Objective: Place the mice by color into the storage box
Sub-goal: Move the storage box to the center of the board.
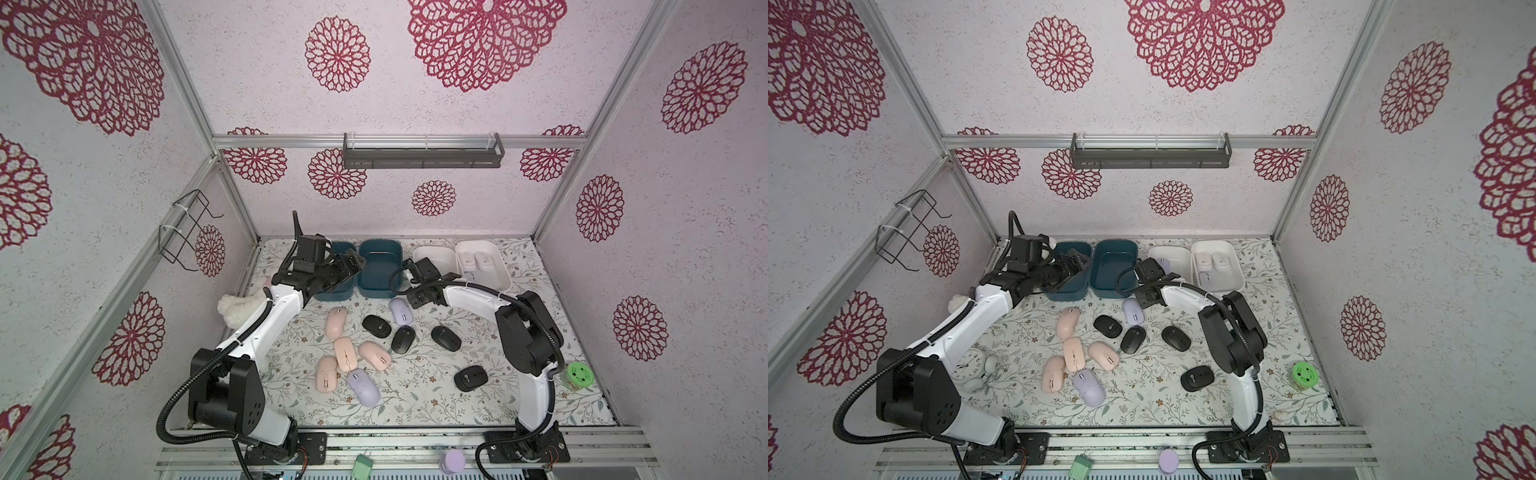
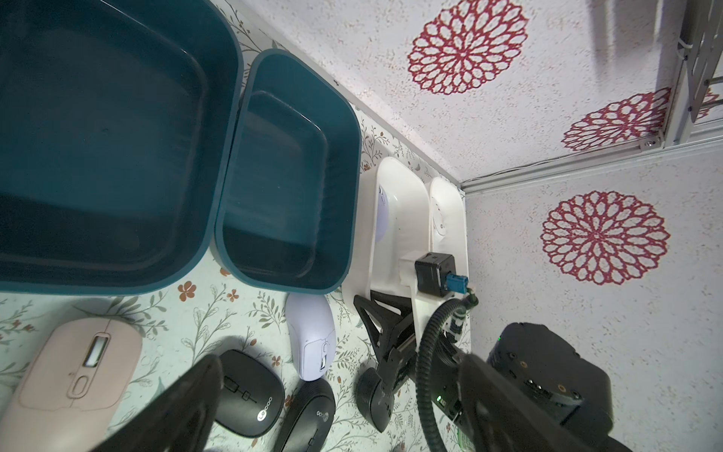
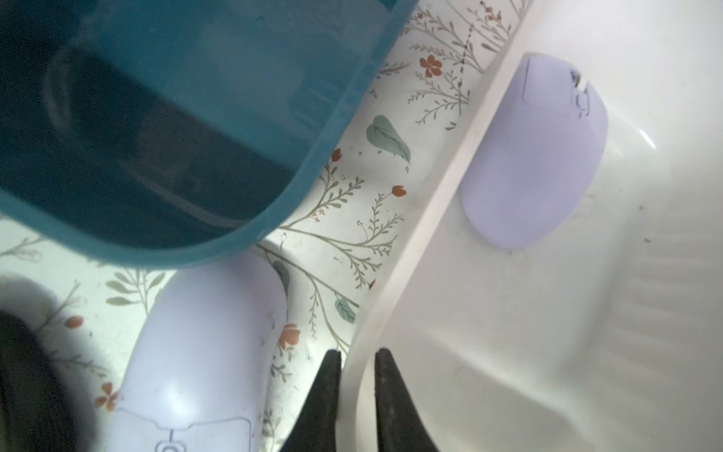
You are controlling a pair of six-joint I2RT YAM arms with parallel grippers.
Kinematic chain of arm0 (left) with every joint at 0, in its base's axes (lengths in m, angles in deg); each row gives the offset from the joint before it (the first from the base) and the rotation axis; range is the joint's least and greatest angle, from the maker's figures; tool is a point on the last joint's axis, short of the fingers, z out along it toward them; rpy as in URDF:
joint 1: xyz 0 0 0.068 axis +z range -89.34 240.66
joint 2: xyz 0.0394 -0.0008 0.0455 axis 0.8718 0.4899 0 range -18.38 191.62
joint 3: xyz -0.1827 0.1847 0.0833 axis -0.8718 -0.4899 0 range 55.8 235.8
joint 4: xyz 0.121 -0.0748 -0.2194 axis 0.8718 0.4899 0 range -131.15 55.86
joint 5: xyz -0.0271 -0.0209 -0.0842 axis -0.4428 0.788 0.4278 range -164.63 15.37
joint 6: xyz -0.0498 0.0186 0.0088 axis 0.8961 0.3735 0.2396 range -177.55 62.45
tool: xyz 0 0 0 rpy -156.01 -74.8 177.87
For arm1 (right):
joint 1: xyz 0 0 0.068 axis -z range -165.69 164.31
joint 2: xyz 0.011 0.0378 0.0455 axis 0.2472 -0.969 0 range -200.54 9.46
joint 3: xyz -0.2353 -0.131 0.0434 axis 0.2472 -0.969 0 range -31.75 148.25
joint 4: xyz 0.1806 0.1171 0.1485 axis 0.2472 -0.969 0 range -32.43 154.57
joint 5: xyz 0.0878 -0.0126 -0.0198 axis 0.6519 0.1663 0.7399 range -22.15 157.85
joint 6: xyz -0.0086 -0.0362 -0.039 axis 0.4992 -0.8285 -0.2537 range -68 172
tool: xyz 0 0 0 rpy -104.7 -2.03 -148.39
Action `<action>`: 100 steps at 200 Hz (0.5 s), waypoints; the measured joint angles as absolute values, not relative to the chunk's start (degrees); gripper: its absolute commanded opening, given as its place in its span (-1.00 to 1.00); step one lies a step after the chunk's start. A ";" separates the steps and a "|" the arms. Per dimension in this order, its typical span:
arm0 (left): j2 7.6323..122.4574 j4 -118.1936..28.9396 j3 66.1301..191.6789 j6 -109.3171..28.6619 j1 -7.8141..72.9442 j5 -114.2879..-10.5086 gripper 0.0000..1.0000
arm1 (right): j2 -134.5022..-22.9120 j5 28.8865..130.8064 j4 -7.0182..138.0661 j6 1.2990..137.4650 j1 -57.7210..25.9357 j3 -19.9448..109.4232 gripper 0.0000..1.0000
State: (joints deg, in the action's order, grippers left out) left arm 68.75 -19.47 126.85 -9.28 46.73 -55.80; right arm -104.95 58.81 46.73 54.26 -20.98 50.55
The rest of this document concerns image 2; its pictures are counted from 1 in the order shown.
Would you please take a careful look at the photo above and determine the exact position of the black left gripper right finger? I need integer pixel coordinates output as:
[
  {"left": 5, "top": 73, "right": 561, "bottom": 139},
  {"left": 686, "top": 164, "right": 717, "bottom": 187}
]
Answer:
[{"left": 459, "top": 354, "right": 591, "bottom": 451}]

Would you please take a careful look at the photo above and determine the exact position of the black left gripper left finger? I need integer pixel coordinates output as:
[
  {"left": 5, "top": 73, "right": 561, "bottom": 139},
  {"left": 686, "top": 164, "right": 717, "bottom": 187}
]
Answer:
[{"left": 94, "top": 354, "right": 224, "bottom": 452}]

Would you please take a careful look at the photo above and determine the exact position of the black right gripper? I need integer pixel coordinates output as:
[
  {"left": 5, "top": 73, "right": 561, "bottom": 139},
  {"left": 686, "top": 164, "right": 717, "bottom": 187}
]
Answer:
[{"left": 353, "top": 293, "right": 466, "bottom": 396}]

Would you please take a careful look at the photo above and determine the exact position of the purple mouse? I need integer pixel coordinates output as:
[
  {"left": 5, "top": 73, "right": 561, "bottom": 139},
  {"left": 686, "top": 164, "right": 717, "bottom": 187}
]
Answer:
[
  {"left": 285, "top": 293, "right": 336, "bottom": 382},
  {"left": 375, "top": 185, "right": 390, "bottom": 243}
]

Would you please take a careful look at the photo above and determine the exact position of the white mouse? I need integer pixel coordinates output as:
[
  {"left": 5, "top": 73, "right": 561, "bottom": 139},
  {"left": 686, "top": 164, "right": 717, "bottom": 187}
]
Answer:
[{"left": 430, "top": 196, "right": 447, "bottom": 240}]

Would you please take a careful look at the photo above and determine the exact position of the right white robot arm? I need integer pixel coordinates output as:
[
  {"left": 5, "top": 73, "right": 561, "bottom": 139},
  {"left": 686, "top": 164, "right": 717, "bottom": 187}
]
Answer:
[{"left": 354, "top": 292, "right": 624, "bottom": 451}]

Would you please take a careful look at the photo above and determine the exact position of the left white storage box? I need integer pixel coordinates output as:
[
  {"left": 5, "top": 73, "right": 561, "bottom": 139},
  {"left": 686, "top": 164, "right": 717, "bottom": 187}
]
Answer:
[{"left": 342, "top": 157, "right": 430, "bottom": 308}]

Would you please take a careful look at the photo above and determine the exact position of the right teal storage box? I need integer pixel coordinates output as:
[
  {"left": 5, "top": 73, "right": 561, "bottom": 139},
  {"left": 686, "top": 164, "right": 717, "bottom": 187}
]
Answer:
[{"left": 214, "top": 49, "right": 362, "bottom": 295}]

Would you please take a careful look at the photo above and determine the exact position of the teal storage box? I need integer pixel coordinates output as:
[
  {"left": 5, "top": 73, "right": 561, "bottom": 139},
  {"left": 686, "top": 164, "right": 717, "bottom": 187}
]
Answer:
[
  {"left": 214, "top": 49, "right": 362, "bottom": 295},
  {"left": 1, "top": 1, "right": 242, "bottom": 296}
]

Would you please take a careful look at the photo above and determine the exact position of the left teal storage box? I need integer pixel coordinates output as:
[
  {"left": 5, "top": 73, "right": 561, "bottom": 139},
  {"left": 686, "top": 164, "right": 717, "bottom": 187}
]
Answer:
[{"left": 1, "top": 1, "right": 242, "bottom": 296}]

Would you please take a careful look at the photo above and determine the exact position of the black mouse top left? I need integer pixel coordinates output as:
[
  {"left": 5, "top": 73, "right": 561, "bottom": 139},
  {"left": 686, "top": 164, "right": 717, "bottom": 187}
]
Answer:
[{"left": 216, "top": 350, "right": 285, "bottom": 438}]

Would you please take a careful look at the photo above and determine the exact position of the black mouse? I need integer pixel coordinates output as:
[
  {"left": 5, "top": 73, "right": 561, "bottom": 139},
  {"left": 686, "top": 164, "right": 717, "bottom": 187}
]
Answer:
[
  {"left": 273, "top": 379, "right": 336, "bottom": 452},
  {"left": 216, "top": 350, "right": 285, "bottom": 438},
  {"left": 355, "top": 367, "right": 395, "bottom": 432}
]

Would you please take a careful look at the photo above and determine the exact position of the black mouse right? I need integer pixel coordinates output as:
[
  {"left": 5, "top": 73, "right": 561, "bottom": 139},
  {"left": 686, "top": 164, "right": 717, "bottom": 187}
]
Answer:
[{"left": 355, "top": 367, "right": 395, "bottom": 432}]

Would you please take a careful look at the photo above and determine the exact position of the pink mouse top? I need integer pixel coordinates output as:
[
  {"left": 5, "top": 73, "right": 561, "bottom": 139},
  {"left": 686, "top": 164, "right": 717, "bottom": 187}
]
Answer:
[{"left": 1, "top": 318, "right": 143, "bottom": 451}]

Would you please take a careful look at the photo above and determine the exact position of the black mouse centre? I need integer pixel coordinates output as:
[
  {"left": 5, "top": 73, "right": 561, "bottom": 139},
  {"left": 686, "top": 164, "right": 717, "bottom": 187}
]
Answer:
[{"left": 273, "top": 379, "right": 336, "bottom": 452}]

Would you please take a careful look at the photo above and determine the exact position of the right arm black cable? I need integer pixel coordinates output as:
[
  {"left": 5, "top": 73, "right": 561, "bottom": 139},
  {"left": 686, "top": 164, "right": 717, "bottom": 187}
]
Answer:
[{"left": 414, "top": 293, "right": 480, "bottom": 452}]

